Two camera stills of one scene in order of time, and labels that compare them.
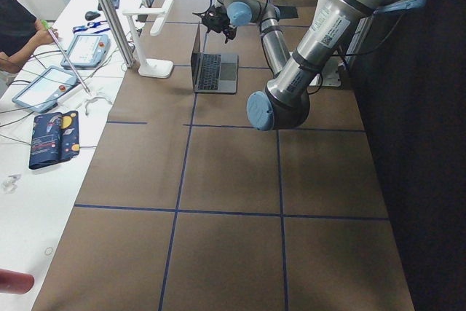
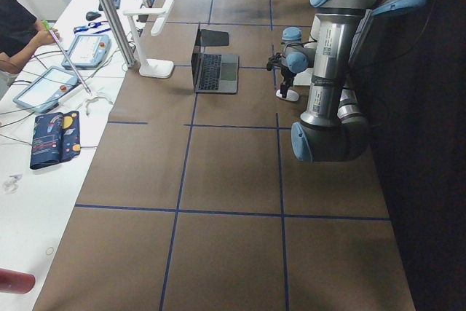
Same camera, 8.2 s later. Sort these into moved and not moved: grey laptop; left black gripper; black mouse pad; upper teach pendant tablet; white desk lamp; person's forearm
Moved: black mouse pad; left black gripper
Not moved: grey laptop; white desk lamp; person's forearm; upper teach pendant tablet
